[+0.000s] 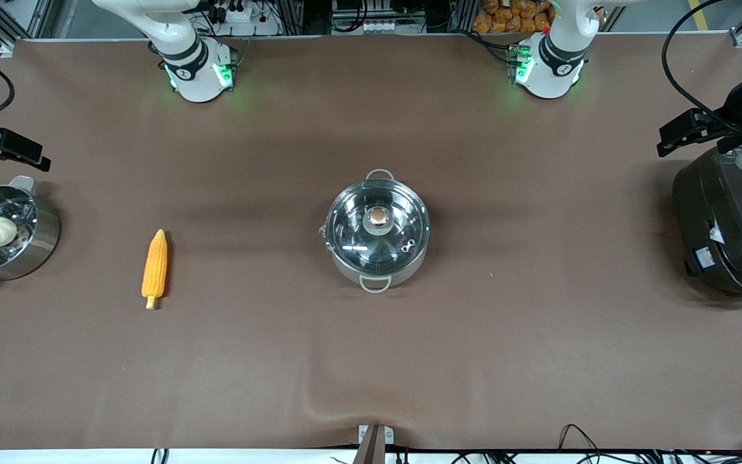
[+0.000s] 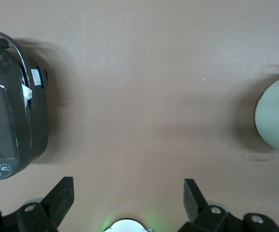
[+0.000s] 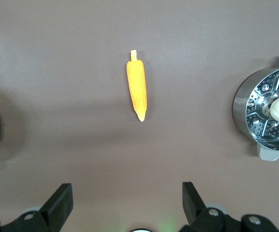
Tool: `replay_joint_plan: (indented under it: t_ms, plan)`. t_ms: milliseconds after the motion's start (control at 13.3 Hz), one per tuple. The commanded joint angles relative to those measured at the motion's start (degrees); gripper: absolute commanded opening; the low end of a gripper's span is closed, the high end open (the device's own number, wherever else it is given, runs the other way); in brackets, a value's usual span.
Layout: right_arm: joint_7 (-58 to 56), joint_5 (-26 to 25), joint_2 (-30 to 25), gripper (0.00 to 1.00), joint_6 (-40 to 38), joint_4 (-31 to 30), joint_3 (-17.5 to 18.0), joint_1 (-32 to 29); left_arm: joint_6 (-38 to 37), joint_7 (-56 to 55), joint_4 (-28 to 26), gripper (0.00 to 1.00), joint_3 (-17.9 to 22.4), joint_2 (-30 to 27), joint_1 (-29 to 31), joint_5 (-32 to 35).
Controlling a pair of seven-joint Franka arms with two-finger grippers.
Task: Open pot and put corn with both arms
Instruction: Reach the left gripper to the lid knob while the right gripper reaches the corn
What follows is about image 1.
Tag yellow corn cob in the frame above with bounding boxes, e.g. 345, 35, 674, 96
141, 229, 169, 311

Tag glass pot lid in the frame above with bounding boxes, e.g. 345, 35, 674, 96
327, 180, 430, 268

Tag steel steamer pot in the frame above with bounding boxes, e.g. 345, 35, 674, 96
0, 175, 62, 291

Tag steel cooking pot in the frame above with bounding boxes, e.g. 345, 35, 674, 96
318, 168, 432, 295

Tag black rice cooker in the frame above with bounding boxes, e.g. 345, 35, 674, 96
672, 147, 742, 304

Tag bag of orange snacks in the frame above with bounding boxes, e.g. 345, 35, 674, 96
471, 0, 553, 35

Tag black floor cables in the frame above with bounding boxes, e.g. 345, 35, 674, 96
556, 423, 742, 464

